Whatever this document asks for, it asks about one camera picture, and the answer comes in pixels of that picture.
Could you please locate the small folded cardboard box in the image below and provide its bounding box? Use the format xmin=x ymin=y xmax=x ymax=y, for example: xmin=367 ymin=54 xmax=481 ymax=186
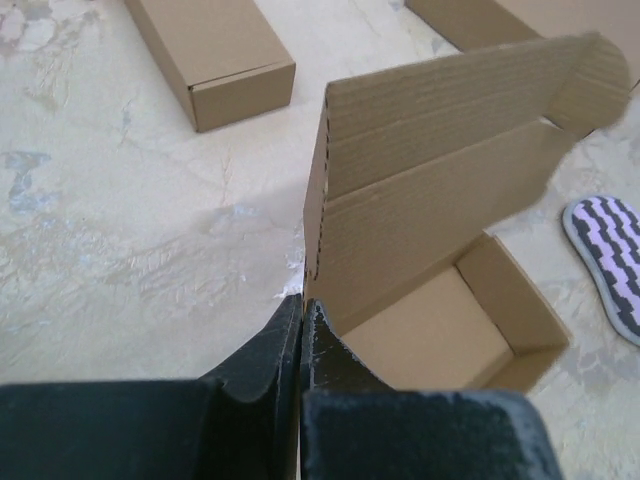
xmin=125 ymin=0 xmax=296 ymax=133

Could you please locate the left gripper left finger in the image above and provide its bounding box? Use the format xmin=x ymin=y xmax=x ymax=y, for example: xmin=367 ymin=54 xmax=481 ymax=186
xmin=1 ymin=295 xmax=303 ymax=479

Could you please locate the large folded cardboard box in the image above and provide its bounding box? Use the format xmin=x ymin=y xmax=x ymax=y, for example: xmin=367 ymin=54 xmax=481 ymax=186
xmin=405 ymin=0 xmax=639 ymax=84

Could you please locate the purple black striped sponge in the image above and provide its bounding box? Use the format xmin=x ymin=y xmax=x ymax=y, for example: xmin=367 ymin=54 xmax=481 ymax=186
xmin=561 ymin=195 xmax=639 ymax=345

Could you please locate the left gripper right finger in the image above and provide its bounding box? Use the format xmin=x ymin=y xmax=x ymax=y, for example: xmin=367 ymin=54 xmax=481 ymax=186
xmin=300 ymin=300 xmax=563 ymax=479

